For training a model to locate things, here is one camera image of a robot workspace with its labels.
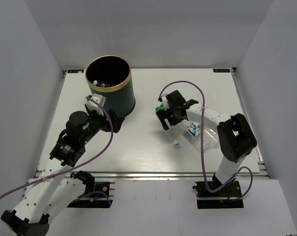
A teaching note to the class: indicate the dark bin with gold rim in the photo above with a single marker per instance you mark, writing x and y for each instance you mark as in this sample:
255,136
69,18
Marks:
117,71

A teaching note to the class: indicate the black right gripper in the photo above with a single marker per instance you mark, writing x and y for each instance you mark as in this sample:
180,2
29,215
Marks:
163,115

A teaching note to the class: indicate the clear unlabeled plastic bottle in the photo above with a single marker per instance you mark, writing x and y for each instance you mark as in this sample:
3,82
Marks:
174,136

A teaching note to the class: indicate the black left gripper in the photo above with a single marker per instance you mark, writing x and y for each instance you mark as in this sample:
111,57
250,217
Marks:
106,127

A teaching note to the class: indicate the blue logo sticker left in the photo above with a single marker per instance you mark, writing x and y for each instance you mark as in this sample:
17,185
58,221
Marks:
75,71

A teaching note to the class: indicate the green Sprite bottle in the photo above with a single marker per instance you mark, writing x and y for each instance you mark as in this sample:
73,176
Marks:
160,108

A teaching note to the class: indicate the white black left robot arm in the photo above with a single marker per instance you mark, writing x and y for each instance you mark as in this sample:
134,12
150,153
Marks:
43,202

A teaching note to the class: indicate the crushed Aquarius bottle blue label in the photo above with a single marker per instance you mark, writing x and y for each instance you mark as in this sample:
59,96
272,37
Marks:
101,84

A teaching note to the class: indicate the wide clear plastic bottle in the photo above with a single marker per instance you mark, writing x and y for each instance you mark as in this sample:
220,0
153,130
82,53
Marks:
210,138

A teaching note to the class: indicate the aluminium front table rail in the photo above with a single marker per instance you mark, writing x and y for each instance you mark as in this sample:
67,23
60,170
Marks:
163,176

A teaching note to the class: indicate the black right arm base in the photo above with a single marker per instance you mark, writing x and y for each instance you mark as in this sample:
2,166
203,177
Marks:
223,199

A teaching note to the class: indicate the clear bottle green-blue label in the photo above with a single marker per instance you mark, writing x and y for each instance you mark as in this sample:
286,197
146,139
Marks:
191,131

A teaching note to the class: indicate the aluminium table rail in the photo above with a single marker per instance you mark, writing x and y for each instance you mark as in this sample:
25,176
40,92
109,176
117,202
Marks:
163,176
262,167

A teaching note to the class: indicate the blue logo sticker right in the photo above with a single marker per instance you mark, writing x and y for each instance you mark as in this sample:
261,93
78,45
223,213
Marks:
221,70

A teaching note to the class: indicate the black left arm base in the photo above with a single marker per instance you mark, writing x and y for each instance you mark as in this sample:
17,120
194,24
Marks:
101,197

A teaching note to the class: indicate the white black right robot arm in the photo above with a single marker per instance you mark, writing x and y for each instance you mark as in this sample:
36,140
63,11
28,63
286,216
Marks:
235,136

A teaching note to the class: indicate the aluminium right table rail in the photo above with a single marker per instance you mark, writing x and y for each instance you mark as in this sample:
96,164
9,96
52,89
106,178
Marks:
262,167

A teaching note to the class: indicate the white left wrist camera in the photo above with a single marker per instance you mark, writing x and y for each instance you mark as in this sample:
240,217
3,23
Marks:
95,103

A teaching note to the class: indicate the blue logo sticker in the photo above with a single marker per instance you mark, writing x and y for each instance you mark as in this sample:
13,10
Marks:
75,71
221,70

